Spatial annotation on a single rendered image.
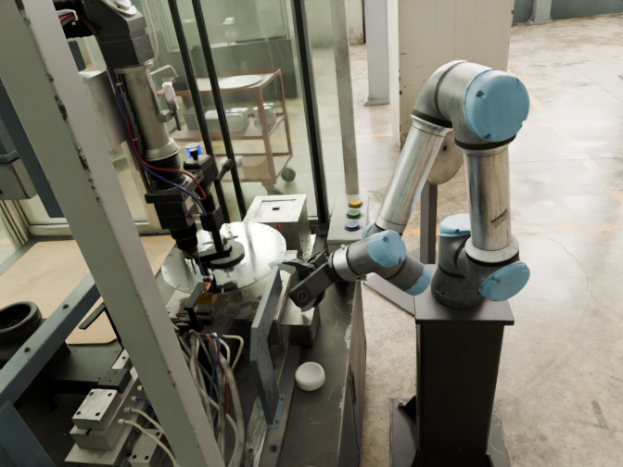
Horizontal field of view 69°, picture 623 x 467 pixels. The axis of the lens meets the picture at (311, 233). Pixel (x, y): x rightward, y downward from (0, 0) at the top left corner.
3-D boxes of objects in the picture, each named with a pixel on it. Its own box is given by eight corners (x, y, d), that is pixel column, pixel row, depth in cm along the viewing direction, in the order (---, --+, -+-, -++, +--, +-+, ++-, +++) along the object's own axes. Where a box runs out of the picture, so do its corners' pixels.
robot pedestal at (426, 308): (494, 404, 181) (516, 248, 142) (517, 509, 148) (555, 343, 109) (392, 399, 189) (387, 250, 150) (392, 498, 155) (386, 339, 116)
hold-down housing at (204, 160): (211, 222, 112) (190, 144, 101) (228, 222, 110) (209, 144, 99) (200, 234, 108) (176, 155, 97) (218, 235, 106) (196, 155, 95)
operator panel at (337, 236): (339, 232, 163) (336, 195, 155) (371, 231, 161) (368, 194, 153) (331, 281, 139) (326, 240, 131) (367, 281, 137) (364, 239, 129)
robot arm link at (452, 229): (467, 245, 130) (470, 203, 123) (496, 271, 119) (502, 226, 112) (428, 255, 128) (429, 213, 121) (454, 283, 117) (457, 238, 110)
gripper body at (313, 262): (326, 278, 116) (361, 266, 108) (309, 298, 110) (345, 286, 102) (310, 254, 115) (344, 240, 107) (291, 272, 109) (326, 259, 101)
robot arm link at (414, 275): (416, 253, 110) (387, 233, 105) (440, 280, 101) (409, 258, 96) (395, 277, 112) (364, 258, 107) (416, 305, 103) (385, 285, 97)
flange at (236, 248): (251, 255, 120) (249, 247, 118) (211, 271, 115) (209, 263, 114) (235, 238, 128) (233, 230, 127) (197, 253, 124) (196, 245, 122)
